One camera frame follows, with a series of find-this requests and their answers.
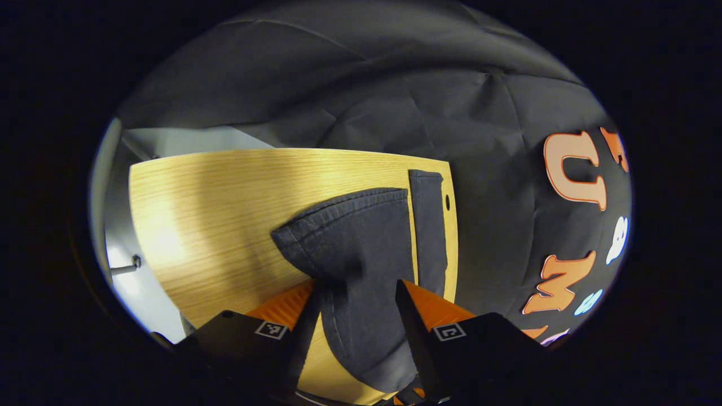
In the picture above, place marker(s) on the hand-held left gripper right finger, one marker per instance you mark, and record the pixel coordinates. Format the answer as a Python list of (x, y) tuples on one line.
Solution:
[(417, 332)]

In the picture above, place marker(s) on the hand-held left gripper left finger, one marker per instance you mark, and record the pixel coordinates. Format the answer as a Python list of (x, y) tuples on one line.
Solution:
[(304, 338)]

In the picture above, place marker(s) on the dark blue jeans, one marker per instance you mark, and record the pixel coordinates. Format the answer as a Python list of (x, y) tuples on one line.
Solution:
[(361, 242)]

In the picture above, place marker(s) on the grey metal rod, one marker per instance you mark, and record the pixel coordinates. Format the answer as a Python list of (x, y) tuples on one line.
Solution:
[(125, 267)]

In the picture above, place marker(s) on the black backdrop cloth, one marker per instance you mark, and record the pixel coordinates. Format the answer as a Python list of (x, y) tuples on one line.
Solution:
[(395, 101)]

